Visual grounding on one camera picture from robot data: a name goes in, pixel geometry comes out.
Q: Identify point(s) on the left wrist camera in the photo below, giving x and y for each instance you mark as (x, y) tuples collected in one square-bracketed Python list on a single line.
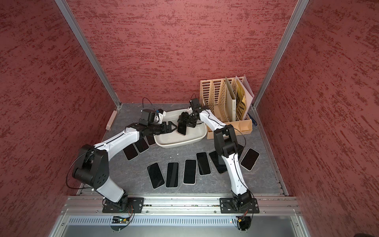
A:
[(152, 116)]

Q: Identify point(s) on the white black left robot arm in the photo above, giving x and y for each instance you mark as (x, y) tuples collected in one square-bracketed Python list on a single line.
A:
[(92, 165)]

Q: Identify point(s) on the aluminium front rail frame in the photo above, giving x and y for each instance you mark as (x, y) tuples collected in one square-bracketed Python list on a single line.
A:
[(186, 210)]

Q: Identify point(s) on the beige plastic desk organizer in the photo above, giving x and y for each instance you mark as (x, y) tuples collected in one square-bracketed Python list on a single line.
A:
[(213, 95)]

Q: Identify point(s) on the yellow paper envelope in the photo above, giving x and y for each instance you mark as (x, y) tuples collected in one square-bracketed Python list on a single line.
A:
[(240, 99)]

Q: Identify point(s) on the beige file folder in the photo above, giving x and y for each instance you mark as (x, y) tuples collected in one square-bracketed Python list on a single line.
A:
[(230, 101)]

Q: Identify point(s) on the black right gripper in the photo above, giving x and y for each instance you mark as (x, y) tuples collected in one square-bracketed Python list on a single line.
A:
[(185, 116)]

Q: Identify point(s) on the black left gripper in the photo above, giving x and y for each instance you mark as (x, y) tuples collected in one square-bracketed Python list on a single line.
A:
[(165, 128)]

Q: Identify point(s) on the black phone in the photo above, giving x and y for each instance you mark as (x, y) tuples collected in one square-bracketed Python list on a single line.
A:
[(155, 175), (203, 163), (218, 162)]

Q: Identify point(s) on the left aluminium corner post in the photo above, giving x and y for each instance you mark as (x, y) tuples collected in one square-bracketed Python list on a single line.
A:
[(73, 24)]

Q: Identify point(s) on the white plastic storage box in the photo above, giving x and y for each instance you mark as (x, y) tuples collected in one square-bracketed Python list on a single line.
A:
[(174, 139)]

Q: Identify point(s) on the pink block at wall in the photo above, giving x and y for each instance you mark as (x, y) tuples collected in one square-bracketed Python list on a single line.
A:
[(111, 120)]

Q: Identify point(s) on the pale pink file folder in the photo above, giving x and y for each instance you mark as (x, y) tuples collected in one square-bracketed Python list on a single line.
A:
[(248, 91)]

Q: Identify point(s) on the right aluminium corner post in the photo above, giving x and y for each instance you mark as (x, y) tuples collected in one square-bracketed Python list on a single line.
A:
[(290, 28)]

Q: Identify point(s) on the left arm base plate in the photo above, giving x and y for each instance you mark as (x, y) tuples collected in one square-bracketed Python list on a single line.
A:
[(134, 205)]

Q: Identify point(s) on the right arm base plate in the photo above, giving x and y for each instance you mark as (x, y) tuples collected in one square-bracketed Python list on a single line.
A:
[(227, 206)]

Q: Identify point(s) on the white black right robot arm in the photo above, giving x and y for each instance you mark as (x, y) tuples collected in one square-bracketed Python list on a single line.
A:
[(226, 146)]

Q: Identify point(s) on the aluminium corner post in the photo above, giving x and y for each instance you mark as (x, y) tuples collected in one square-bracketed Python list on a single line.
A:
[(290, 28), (73, 24)]

